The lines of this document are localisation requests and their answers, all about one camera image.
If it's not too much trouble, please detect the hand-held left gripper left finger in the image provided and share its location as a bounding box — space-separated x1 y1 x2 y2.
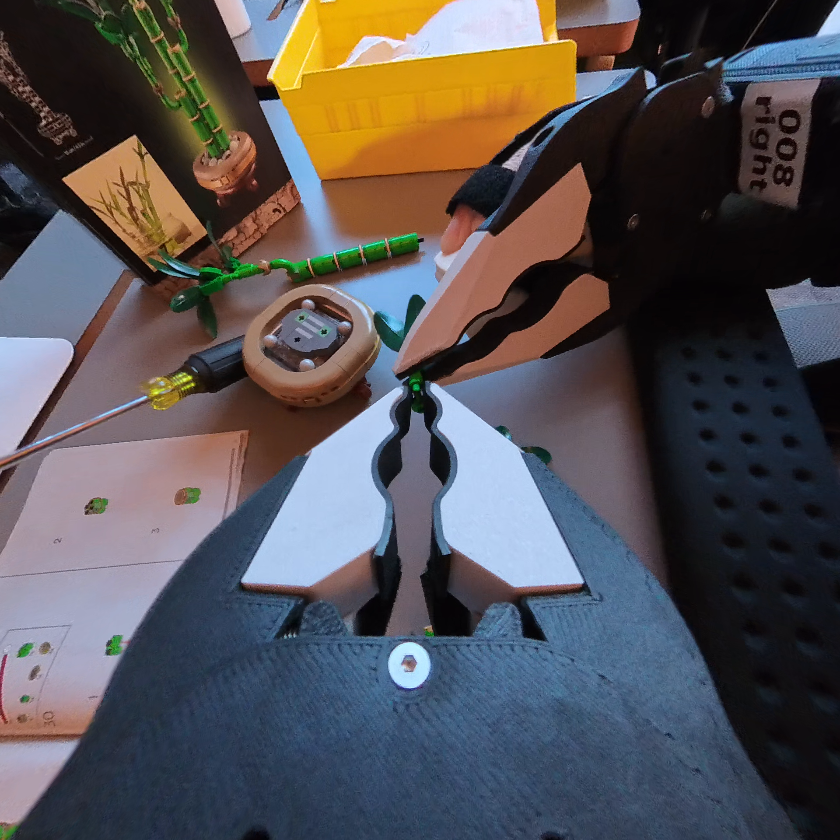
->
240 386 403 636

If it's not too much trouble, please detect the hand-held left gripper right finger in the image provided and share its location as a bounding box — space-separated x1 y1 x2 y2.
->
420 382 586 637

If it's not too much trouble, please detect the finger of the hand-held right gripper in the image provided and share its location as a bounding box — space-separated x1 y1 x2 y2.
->
427 266 613 388
392 163 597 380

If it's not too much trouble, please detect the grey desk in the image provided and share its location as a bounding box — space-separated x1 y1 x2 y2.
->
0 69 670 742

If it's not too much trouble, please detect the person's right hand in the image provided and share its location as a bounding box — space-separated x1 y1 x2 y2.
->
440 203 491 258

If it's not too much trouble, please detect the yellow plastic bin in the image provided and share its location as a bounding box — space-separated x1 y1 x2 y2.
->
268 0 578 181

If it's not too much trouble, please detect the green toy bamboo stalk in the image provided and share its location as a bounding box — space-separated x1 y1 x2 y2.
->
147 223 424 340

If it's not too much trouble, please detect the tan toy plant pot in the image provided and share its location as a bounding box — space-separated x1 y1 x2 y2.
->
241 283 383 412

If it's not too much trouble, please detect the white instruction booklet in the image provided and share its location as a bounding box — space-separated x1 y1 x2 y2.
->
0 430 250 740

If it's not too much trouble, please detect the white crumpled tissue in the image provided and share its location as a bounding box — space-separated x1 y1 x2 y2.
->
338 0 550 68

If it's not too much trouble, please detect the white cup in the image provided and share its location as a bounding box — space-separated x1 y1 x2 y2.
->
213 0 253 38

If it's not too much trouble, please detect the black bamboo picture box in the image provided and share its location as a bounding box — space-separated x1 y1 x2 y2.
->
0 0 301 287

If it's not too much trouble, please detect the screwdriver with yellow black handle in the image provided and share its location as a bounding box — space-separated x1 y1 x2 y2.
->
0 335 248 471

